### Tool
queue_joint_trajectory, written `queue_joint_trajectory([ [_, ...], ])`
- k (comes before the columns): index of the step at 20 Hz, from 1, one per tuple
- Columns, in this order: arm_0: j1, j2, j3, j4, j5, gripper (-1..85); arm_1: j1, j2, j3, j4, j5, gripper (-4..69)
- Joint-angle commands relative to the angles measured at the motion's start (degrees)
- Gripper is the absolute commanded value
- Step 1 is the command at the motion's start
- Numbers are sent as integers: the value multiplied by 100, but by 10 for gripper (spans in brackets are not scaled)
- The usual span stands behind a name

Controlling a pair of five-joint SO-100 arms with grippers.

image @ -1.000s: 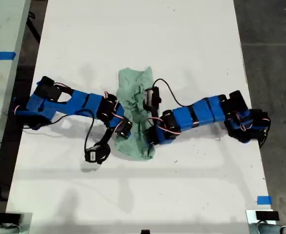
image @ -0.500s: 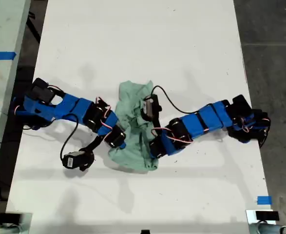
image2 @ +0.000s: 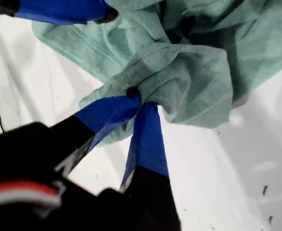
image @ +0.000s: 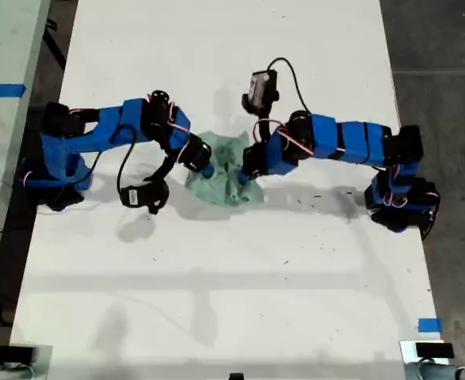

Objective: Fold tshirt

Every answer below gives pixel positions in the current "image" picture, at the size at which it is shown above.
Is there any pale green T-shirt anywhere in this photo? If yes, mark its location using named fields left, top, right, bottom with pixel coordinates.
left=184, top=130, right=265, bottom=207

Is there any black stand leg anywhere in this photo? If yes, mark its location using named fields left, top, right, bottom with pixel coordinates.
left=41, top=17, right=67, bottom=70

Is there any long blue tape strip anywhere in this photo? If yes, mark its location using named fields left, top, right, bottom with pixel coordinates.
left=0, top=83, right=27, bottom=98

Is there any pale grey side table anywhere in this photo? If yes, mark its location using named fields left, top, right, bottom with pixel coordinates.
left=0, top=0, right=51, bottom=314

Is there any square blue tape piece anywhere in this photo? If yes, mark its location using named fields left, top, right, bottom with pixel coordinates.
left=417, top=317, right=443, bottom=333

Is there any silver metal plate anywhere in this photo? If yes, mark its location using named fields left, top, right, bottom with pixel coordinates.
left=8, top=344, right=54, bottom=380
left=398, top=340, right=451, bottom=380

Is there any small black box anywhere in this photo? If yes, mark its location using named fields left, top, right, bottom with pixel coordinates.
left=0, top=345, right=36, bottom=363
left=415, top=342, right=455, bottom=359

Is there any grey metal tube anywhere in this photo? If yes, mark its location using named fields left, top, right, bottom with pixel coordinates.
left=417, top=362, right=465, bottom=380
left=0, top=366, right=35, bottom=380

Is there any black camera stalk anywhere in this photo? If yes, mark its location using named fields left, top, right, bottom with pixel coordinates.
left=255, top=108, right=276, bottom=126
left=151, top=154, right=177, bottom=185

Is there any black camera box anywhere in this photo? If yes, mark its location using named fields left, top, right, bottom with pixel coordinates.
left=241, top=69, right=280, bottom=116
left=119, top=180, right=170, bottom=215

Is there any black camera cable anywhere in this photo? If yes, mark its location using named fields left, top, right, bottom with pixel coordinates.
left=90, top=125, right=138, bottom=201
left=266, top=57, right=312, bottom=116

